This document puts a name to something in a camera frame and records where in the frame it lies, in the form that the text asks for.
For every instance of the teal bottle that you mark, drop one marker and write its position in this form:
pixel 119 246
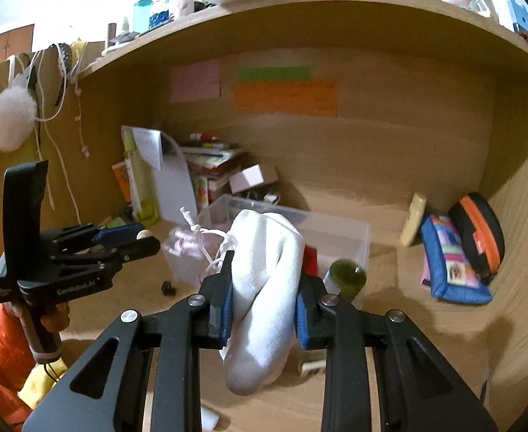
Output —
pixel 141 15

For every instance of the white sock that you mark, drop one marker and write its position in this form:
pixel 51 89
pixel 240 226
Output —
pixel 264 301

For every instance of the small white box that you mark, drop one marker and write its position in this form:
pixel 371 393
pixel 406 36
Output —
pixel 250 177

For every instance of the pink sticky note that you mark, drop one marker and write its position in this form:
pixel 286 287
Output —
pixel 195 81

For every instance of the stack of books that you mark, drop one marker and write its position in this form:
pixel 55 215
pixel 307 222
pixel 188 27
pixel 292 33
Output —
pixel 210 157

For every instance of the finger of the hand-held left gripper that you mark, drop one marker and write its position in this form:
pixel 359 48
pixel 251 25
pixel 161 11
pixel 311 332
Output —
pixel 117 233
pixel 144 246

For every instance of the person's left forearm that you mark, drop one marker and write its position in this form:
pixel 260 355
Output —
pixel 3 355

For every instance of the pink notebook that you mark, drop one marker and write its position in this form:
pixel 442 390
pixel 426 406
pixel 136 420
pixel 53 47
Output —
pixel 425 274

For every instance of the orange tube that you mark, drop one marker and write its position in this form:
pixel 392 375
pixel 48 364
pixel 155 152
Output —
pixel 120 180

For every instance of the metal clips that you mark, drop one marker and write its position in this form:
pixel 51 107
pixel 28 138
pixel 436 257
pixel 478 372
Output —
pixel 264 197

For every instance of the green white tube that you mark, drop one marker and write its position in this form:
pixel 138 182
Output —
pixel 115 222

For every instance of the blue card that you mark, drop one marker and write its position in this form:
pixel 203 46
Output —
pixel 522 15

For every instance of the white handwritten paper note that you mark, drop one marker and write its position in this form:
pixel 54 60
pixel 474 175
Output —
pixel 149 148

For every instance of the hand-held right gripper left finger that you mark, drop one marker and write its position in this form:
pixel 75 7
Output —
pixel 226 315

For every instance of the black orange zip case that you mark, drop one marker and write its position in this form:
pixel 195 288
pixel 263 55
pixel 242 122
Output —
pixel 479 225

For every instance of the dark green bottle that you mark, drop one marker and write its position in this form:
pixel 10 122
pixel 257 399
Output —
pixel 347 279

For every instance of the wooden desk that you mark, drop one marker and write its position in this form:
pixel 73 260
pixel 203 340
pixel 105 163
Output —
pixel 403 346

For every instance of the green sticky note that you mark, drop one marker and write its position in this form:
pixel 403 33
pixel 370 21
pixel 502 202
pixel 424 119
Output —
pixel 275 74

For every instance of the person's left hand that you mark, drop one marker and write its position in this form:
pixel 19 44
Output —
pixel 57 319

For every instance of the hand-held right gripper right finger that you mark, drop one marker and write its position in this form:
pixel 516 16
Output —
pixel 300 324

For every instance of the white fluffy pompom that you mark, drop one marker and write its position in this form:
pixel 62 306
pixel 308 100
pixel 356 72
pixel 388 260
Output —
pixel 12 117

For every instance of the white carton fruit print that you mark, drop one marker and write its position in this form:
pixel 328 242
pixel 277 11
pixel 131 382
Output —
pixel 205 189

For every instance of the blue glitter jar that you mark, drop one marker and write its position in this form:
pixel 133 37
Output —
pixel 160 13

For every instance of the yellow-green spray bottle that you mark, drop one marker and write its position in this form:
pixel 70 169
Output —
pixel 144 189

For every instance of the white file stand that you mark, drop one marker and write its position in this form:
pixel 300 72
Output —
pixel 176 189

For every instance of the beige eraser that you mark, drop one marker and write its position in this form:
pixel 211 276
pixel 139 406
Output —
pixel 311 368

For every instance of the black headband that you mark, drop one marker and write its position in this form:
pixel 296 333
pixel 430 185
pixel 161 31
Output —
pixel 65 72

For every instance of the yellow cloth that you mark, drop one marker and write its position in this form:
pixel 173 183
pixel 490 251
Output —
pixel 43 387

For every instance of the orange sticky note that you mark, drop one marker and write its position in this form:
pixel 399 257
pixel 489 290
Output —
pixel 286 99

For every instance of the blue patchwork pouch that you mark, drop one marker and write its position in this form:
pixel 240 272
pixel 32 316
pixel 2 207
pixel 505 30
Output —
pixel 448 252

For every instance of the clear plastic storage box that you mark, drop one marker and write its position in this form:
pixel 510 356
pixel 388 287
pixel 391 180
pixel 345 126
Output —
pixel 336 238

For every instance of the cream lotion tube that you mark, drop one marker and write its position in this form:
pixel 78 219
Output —
pixel 414 220

